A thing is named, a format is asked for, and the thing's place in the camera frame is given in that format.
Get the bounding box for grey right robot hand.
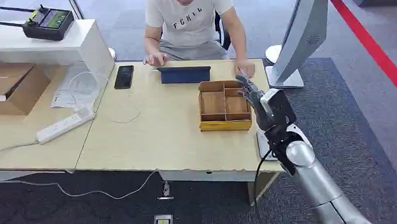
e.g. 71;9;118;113
235;71;298;133

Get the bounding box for person's left hand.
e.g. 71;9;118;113
233;59;257;80

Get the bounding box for person's hand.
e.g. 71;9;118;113
233;59;257;80
142;52;170;67

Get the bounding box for wooden compartment box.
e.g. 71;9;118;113
197;79;253;133

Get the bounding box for round white base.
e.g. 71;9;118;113
265;44;283;65

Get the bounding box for white display stand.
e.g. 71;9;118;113
263;0;350;90

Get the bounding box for pale desk leg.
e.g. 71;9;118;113
246;170;282;207

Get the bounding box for black office chair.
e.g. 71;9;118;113
214;11;232;52

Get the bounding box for dark blue tablet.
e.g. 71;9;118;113
155;65;212;85

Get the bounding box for person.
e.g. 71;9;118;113
141;0;257;83

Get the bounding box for person's right hand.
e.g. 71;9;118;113
142;52;170;67

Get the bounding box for black smartphone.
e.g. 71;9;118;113
113;64;135;91

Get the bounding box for metal floor socket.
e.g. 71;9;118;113
152;214;173;224

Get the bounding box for white paper sheets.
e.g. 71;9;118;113
49;60;103;111

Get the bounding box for white power strip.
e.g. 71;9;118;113
35;106;98;145

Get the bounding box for white shelf unit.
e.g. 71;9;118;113
0;17;116;90

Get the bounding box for metal pole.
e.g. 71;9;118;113
66;0;85;20

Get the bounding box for black remote controller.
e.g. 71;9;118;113
0;3;76;44

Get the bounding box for brown cardboard box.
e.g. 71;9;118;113
0;61;53;117

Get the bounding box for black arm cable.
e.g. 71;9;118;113
252;148;275;204

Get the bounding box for small metal floor bracket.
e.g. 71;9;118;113
156;180;175;202

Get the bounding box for thin white cable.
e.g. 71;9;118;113
67;69;142;126

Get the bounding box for white floor cable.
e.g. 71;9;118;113
0;170;160;205

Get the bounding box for white power strip cord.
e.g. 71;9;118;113
0;140;40;162

